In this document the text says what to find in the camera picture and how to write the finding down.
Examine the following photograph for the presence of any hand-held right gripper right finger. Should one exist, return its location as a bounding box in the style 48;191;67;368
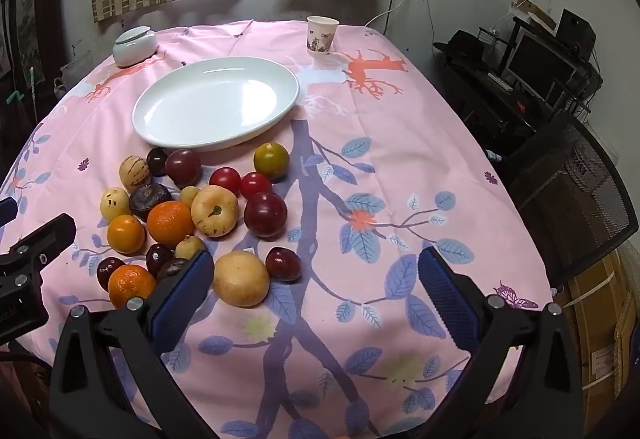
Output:
417;246;586;439

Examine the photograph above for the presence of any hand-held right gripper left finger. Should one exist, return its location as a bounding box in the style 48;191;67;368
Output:
49;249;221;439

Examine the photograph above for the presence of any large yellow pear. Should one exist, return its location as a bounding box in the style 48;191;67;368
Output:
213;250;271;308

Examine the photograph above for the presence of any orange mandarin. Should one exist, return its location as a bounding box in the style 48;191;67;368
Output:
146;200;195;250
108;264;157;311

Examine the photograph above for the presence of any small dark plum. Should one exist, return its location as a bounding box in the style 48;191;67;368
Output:
146;148;169;178
145;243;175;277
96;257;127;292

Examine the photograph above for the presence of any pale yellow apple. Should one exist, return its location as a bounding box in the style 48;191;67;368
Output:
190;185;239;239

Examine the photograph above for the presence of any spotted pale pepino melon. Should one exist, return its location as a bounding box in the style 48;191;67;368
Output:
100;187;131;223

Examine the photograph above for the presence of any smooth orange citrus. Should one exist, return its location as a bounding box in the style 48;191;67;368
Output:
107;214;147;255

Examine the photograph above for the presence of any dark purple passion fruit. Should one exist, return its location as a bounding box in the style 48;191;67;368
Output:
129;184;173;221
156;257;190;282

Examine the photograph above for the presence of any dark red plum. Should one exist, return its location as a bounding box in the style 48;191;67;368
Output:
165;149;202;188
265;246;303;283
243;192;289;240

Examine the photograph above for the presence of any red tomato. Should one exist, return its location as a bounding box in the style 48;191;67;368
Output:
239;172;273;200
208;167;242;196

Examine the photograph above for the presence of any white oval plate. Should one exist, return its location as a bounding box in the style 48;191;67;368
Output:
131;56;300;152

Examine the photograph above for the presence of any striped pale pepino melon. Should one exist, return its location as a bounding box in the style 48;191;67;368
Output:
119;155;151;187

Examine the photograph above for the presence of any yellow-green plum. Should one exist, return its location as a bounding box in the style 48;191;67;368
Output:
253;142;290;182

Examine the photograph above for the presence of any clear plastic jug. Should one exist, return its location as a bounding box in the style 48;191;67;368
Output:
60;56;98;92

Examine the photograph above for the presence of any cardboard box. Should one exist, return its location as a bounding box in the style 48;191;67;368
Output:
565;239;640;415

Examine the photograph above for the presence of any black mesh office chair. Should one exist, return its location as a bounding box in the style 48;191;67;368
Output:
500;111;632;287

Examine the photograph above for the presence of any pink printed tablecloth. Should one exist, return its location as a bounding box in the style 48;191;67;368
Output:
0;20;553;439

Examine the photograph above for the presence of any dark wooden cabinet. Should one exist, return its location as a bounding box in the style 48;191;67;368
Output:
0;0;66;120

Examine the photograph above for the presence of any black computer desk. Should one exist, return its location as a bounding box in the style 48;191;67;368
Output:
432;31;601;154

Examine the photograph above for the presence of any white lidded ceramic jar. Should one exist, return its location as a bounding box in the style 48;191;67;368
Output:
112;26;157;68

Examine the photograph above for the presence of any black hat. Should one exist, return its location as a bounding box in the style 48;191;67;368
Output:
434;30;493;64

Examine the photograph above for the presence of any computer monitor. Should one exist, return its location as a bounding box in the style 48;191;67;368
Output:
502;26;593;102

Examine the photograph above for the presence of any printed paper cup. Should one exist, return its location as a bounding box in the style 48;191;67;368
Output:
306;15;340;55

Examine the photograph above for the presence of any black speaker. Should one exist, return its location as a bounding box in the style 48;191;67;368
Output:
555;9;597;62

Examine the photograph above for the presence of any black cable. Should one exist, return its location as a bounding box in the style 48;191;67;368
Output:
0;349;51;370

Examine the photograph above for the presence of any white power cable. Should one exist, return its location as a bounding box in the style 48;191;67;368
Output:
364;0;416;27

